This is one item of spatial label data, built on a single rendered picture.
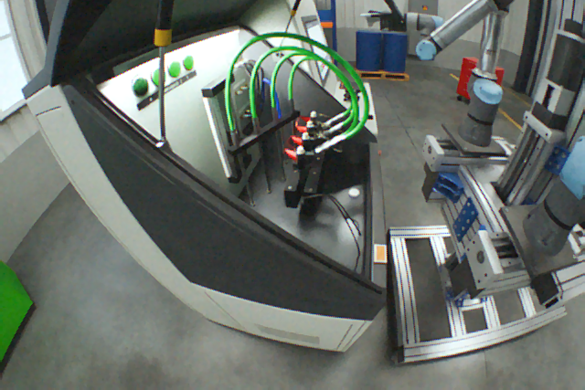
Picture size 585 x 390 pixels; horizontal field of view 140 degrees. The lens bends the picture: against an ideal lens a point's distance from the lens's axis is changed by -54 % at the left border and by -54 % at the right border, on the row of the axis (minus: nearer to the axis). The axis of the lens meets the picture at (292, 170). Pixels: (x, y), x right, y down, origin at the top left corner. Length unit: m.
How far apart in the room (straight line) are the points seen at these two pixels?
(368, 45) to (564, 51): 4.70
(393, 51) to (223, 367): 5.55
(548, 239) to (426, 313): 0.87
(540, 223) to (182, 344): 1.78
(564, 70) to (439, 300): 1.22
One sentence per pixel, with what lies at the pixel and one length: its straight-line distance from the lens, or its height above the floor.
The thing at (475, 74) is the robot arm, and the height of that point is 1.27.
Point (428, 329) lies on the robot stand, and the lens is 1.40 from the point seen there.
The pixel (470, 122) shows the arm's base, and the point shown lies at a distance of 0.99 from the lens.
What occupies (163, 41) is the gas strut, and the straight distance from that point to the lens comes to 0.28.
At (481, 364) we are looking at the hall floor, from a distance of 1.78.
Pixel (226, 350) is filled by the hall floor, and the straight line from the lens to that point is 1.56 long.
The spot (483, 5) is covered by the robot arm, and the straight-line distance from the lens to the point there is 0.94.
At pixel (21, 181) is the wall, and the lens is 4.14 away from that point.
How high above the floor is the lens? 1.46
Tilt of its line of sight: 39 degrees down
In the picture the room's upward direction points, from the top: 6 degrees counter-clockwise
